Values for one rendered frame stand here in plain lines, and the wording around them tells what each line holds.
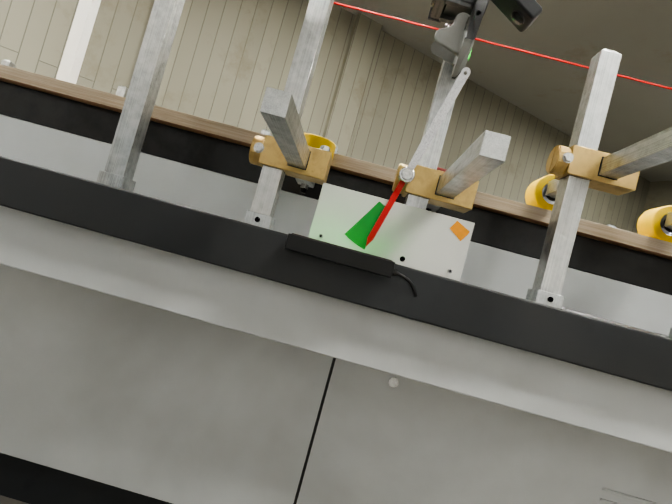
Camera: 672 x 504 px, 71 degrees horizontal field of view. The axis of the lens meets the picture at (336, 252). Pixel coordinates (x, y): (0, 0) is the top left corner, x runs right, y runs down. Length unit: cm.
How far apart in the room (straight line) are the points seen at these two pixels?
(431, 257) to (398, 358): 18
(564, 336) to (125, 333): 86
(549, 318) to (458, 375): 17
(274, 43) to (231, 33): 43
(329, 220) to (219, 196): 34
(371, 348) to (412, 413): 28
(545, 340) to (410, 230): 28
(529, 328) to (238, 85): 438
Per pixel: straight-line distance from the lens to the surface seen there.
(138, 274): 88
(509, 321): 81
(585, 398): 92
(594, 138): 92
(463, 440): 109
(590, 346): 87
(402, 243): 79
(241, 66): 499
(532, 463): 115
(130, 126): 91
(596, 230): 111
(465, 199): 81
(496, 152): 57
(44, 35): 487
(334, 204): 79
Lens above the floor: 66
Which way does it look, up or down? 2 degrees up
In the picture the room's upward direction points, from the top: 15 degrees clockwise
